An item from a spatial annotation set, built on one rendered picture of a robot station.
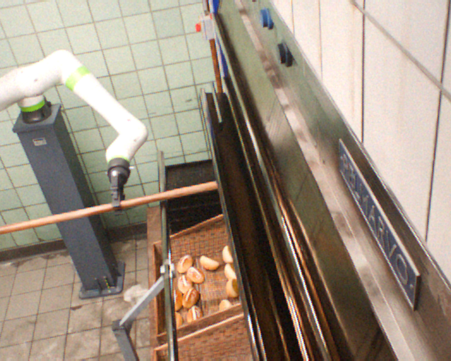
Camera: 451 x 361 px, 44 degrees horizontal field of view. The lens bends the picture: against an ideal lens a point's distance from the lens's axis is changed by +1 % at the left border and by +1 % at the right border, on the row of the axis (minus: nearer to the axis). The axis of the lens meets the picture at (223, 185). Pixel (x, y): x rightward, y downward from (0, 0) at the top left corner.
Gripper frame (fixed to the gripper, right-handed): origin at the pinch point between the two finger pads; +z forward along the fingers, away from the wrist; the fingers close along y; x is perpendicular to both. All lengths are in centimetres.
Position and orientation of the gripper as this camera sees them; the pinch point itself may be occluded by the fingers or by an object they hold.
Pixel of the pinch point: (117, 204)
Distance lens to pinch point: 211.7
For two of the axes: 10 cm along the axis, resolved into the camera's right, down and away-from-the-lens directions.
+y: 1.4, 7.9, 6.0
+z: 1.3, 5.9, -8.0
